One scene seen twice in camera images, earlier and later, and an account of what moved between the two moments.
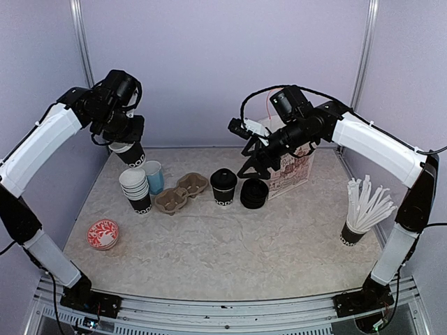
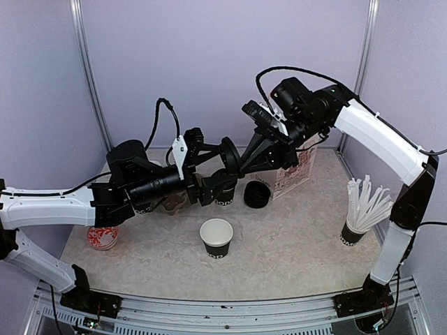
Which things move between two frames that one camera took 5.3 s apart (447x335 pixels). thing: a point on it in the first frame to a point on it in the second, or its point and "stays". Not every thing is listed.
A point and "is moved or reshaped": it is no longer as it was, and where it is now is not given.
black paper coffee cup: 223,181 stays
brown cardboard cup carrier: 173,199 stays
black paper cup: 132,153 is moved or reshaped
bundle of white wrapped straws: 363,209 stays
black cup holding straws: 350,237 stays
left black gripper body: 118,130 to 130,187
